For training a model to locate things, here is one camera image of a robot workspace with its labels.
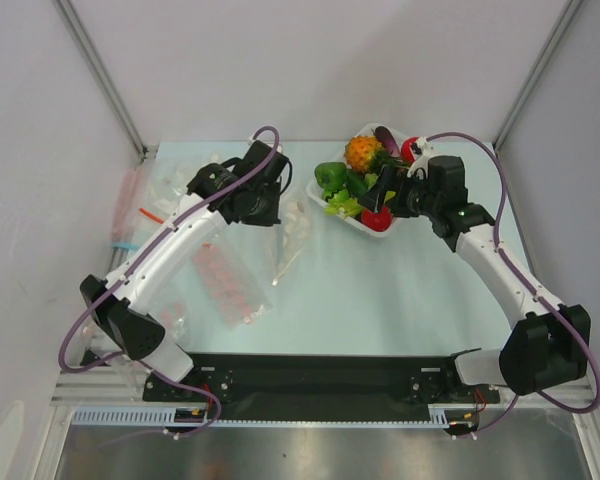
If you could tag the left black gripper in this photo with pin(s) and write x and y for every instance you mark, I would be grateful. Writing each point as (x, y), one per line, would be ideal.
(270, 217)

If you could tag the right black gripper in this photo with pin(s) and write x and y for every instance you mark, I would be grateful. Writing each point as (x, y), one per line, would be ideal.
(397, 190)

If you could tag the red toy tomato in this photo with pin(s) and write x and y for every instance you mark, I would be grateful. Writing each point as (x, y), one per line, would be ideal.
(377, 221)

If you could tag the clear white-dotted zip bag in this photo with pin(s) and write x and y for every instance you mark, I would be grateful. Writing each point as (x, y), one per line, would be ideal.
(287, 240)

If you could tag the green toy grape bunch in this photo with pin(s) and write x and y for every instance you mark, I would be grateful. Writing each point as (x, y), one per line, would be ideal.
(370, 179)

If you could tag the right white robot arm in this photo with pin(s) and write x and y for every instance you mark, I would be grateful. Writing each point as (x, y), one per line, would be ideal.
(545, 346)

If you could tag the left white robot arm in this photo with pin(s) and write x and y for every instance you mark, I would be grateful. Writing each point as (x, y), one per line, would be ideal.
(119, 304)

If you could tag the clear bag red dots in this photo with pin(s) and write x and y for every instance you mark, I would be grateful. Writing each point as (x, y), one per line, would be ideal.
(232, 289)

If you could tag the clear bag pink dots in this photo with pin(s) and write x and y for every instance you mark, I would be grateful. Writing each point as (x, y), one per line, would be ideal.
(173, 316)

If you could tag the green toy apple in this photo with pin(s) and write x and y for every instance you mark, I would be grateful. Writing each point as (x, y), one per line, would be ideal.
(389, 195)

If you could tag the dark green toy cucumber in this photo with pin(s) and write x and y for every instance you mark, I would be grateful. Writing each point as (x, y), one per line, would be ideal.
(356, 184)

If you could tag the green toy bell pepper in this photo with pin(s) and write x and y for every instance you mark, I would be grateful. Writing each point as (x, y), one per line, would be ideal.
(330, 176)

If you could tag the orange toy pineapple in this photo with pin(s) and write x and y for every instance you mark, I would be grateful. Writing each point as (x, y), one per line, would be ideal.
(363, 154)

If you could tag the white perforated plastic basket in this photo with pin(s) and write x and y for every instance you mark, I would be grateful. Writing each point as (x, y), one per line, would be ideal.
(315, 192)

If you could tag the red toy apple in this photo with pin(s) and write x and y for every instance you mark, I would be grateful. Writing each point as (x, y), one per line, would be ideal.
(410, 150)

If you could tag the purple toy eggplant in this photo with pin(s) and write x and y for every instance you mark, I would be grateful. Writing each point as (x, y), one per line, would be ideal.
(387, 140)

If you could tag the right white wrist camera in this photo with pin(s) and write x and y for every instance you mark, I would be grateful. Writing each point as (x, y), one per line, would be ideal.
(422, 152)

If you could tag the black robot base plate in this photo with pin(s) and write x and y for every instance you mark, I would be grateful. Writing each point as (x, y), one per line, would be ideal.
(314, 388)

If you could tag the white slotted cable duct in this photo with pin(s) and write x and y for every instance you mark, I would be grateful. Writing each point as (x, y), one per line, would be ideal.
(188, 418)

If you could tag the left aluminium frame post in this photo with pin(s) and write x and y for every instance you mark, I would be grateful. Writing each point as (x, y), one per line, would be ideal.
(95, 64)

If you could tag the aluminium frame post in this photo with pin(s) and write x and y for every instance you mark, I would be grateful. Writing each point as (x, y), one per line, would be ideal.
(549, 50)
(95, 64)

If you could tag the right aluminium frame post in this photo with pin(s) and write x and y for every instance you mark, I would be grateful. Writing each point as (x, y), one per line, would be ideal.
(549, 50)

